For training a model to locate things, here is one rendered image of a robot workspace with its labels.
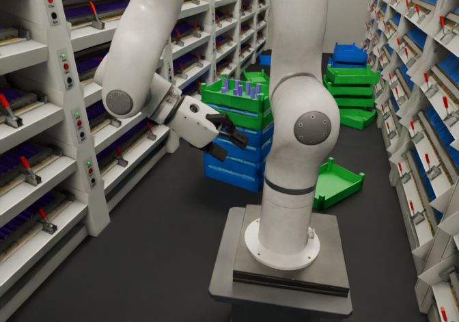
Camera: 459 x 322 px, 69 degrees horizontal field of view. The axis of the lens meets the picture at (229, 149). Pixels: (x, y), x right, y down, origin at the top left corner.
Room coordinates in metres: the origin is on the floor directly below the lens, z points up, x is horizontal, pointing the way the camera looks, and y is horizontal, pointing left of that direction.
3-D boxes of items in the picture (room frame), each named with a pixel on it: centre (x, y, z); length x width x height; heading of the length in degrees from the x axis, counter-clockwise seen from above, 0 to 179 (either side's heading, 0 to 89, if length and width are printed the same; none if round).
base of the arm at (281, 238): (0.64, -0.14, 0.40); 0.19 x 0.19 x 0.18
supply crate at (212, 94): (1.43, -0.05, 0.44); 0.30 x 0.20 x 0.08; 61
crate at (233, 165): (1.43, -0.05, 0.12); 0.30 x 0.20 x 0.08; 61
